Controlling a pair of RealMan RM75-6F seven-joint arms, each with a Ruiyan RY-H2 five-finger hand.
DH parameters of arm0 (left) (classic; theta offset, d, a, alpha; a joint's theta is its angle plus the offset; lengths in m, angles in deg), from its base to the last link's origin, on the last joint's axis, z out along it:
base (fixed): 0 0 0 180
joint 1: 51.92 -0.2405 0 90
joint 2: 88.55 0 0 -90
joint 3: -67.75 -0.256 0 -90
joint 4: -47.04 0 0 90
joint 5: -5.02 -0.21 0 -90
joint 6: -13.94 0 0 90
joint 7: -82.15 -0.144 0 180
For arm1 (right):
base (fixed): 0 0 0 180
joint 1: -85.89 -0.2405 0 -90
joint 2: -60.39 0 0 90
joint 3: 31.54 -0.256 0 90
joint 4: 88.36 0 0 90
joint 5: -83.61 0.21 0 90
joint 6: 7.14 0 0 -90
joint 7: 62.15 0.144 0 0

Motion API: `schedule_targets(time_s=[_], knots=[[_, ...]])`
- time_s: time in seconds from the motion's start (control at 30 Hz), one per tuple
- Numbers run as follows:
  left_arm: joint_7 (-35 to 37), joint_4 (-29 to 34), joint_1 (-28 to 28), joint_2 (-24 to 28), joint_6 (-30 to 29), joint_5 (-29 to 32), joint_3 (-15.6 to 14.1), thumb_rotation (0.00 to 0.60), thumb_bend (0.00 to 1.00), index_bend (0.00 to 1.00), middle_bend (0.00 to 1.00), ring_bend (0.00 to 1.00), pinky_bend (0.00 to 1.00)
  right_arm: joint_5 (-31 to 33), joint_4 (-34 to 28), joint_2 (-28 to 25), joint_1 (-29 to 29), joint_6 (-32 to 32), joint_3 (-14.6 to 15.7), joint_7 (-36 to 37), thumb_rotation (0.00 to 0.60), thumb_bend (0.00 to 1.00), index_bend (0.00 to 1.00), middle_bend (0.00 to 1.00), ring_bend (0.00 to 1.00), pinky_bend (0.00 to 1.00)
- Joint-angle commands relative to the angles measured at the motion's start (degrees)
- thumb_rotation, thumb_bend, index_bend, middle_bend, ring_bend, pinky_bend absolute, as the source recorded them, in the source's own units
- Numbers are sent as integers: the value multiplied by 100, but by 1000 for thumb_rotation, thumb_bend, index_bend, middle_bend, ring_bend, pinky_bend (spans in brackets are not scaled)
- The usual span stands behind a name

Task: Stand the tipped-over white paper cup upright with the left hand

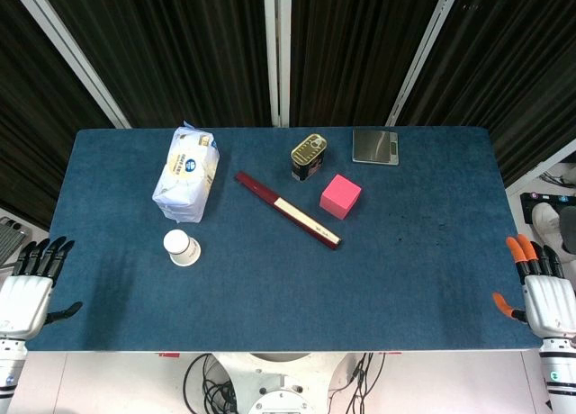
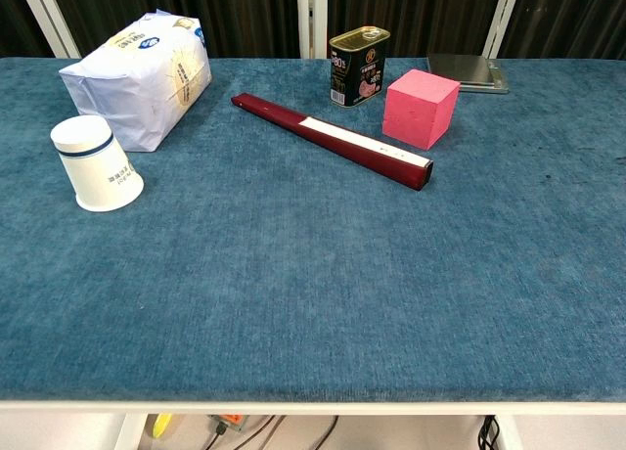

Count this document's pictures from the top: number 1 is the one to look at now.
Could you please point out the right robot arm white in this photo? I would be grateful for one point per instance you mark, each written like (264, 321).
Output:
(558, 373)

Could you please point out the white paper cup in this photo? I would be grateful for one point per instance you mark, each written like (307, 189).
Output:
(180, 247)

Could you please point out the silver digital kitchen scale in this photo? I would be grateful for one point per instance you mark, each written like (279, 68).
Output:
(373, 146)

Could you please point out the white shoe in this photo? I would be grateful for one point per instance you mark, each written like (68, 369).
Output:
(546, 220)

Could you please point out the black pleated curtain panel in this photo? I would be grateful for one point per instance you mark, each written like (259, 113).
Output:
(517, 72)
(27, 117)
(180, 49)
(351, 49)

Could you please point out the black device with buttons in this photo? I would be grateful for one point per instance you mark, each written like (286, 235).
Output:
(528, 204)

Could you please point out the blue felt table cloth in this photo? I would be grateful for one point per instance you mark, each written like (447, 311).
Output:
(288, 297)

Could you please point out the pink foam cube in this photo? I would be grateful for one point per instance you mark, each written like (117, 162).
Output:
(339, 195)

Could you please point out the grey ribbed metal rack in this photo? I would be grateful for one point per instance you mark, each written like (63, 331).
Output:
(10, 238)

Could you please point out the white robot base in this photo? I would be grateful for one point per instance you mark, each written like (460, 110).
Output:
(279, 382)

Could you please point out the black gold luncheon meat can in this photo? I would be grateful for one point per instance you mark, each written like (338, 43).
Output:
(308, 155)

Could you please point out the white metal frame post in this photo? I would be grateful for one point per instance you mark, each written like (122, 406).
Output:
(427, 49)
(276, 49)
(72, 54)
(540, 168)

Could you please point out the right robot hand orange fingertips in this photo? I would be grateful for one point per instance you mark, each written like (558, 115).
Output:
(549, 301)

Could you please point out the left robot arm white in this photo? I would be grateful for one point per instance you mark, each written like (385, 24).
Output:
(9, 369)

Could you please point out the white printed flour bag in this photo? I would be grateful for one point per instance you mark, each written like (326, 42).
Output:
(186, 175)

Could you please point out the dark red long fan box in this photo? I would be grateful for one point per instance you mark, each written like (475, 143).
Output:
(288, 209)

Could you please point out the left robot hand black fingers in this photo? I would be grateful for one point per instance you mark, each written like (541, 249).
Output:
(24, 297)

